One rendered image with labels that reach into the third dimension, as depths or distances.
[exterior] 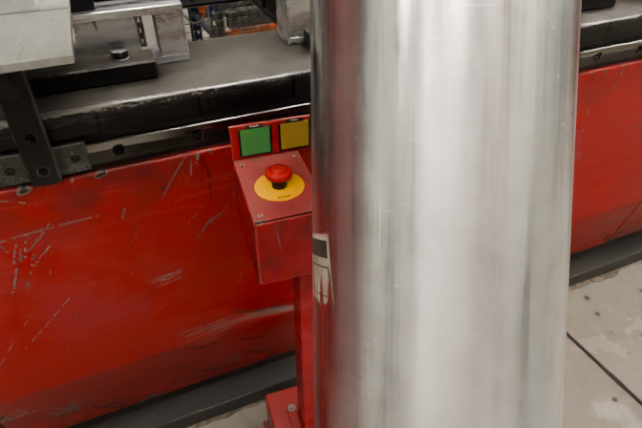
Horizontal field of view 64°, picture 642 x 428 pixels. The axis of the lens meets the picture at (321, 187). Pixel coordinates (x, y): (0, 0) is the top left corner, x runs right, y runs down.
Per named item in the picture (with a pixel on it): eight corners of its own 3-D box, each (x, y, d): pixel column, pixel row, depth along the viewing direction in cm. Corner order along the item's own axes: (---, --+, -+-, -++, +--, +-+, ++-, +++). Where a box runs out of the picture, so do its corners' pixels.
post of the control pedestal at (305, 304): (304, 435, 113) (298, 251, 81) (297, 412, 117) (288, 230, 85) (328, 427, 114) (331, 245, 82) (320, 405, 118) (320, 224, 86)
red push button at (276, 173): (268, 200, 73) (267, 179, 71) (263, 183, 76) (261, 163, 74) (296, 194, 74) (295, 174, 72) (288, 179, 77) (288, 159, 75)
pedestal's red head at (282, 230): (259, 287, 75) (249, 186, 65) (239, 219, 87) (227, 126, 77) (386, 257, 80) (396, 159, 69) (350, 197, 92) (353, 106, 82)
